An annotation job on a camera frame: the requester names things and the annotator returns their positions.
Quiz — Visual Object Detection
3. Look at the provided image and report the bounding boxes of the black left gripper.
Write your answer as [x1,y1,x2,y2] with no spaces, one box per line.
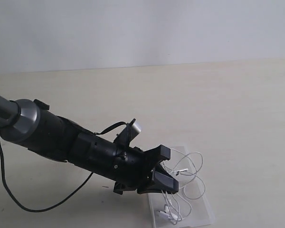
[113,145,179,195]

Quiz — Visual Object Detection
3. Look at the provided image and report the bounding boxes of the clear plastic storage case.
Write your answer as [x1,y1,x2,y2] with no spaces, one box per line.
[148,145,215,228]

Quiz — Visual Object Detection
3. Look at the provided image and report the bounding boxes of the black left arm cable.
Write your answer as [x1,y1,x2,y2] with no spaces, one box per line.
[0,121,128,212]

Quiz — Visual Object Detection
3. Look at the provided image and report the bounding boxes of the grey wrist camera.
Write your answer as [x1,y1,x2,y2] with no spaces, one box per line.
[114,118,142,146]

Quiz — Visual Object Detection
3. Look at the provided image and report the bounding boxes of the white wired earphones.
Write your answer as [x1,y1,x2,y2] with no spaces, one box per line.
[157,148,206,226]

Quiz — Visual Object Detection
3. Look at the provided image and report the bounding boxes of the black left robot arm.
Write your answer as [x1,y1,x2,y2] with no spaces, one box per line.
[0,96,179,194]

